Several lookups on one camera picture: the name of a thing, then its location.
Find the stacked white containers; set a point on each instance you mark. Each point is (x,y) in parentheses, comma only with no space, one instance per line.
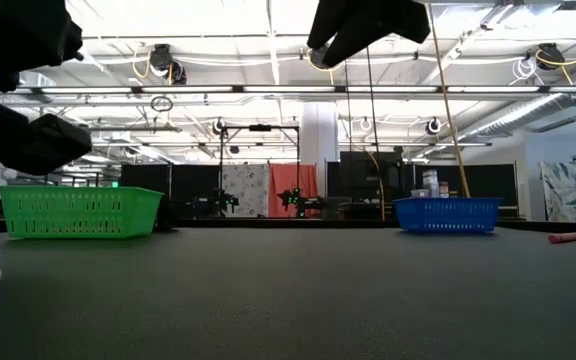
(430,180)

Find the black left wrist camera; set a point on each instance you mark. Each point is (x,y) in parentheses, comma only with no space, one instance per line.
(48,145)

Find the silver ceiling duct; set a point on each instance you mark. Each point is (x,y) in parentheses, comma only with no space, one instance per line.
(543,109)

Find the leaf pattern hanging cloth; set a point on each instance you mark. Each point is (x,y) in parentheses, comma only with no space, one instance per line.
(568,192)

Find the blue plastic basket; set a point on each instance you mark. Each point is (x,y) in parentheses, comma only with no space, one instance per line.
(448,210)

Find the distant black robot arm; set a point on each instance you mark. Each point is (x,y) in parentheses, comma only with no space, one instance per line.
(218,202)
(295,200)

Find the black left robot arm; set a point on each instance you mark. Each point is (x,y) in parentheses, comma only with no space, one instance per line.
(18,30)

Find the white floral hanging cloth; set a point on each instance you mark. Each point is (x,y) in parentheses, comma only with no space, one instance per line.
(248,187)

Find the black cabinet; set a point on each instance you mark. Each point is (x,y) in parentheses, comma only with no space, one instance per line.
(363,172)

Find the long ceiling light strip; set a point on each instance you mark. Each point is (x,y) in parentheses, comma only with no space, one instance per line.
(288,89)

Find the green plastic basket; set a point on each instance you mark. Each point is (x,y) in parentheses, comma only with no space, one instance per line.
(83,194)

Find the orange hanging cloth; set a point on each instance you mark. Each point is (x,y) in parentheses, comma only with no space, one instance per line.
(288,177)

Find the pink crayon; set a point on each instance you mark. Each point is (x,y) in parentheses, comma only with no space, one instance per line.
(565,238)

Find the black table mat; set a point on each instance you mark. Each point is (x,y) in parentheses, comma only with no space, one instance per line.
(268,310)

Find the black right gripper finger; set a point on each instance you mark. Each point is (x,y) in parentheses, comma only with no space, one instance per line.
(353,47)
(330,22)

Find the white building column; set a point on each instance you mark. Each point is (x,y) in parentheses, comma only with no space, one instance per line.
(318,140)

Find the black metal station frame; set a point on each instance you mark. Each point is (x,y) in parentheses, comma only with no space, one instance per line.
(260,128)

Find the black partition panel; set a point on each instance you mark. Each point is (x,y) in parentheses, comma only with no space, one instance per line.
(143,180)
(493,182)

